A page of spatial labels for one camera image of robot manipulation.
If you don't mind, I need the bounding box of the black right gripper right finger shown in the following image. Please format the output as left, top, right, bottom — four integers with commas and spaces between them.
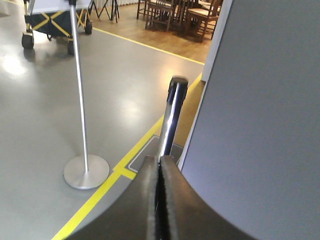
159, 155, 254, 240

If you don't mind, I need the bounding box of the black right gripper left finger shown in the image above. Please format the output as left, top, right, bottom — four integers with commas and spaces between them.
67, 155, 158, 240

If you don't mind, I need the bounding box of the white fridge door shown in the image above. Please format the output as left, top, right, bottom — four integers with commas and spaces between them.
182, 0, 320, 240

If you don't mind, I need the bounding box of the silver sign stand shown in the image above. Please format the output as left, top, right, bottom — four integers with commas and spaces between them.
32, 0, 111, 191

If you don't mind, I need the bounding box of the wooden chair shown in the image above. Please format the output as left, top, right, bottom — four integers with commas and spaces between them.
184, 0, 224, 43
145, 0, 176, 32

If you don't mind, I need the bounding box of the black tripod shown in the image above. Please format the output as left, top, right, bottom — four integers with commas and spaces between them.
89, 0, 120, 23

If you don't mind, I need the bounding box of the black yellow utility cart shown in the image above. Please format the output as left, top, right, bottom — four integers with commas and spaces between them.
20, 0, 94, 56

